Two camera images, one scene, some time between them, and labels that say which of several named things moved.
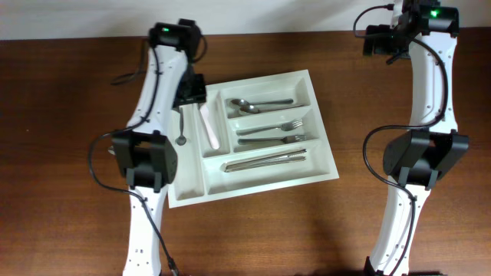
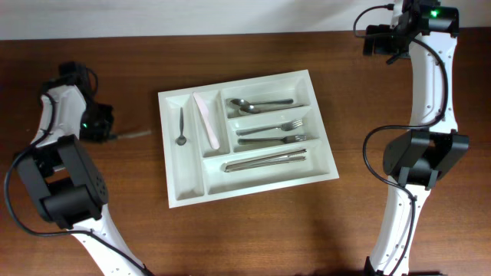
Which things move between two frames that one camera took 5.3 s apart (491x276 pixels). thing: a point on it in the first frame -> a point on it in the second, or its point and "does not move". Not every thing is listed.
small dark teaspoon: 181,139 does not move
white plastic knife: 214,140 does not move
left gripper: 200,96 -> 103,134
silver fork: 286,126 does not move
